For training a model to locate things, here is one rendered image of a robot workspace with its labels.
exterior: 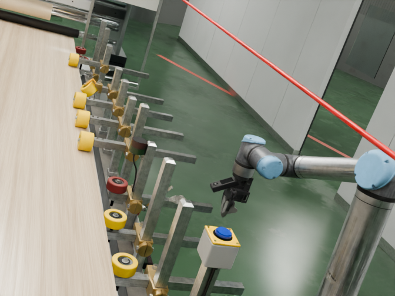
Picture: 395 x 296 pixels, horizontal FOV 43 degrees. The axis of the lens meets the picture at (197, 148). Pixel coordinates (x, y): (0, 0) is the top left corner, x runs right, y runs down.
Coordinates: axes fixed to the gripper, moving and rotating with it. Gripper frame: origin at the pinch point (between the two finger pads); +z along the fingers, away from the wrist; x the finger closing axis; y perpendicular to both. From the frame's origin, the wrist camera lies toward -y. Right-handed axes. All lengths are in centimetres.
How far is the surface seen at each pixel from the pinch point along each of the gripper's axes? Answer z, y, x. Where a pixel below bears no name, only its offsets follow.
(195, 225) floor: 83, 48, 126
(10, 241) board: -8, -84, -46
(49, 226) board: -8, -73, -36
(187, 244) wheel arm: -0.8, -22.5, -26.6
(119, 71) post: -25, -40, 94
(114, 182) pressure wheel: -7.9, -48.5, -1.5
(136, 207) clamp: -2.6, -39.5, -8.6
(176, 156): -12.6, -18.9, 23.4
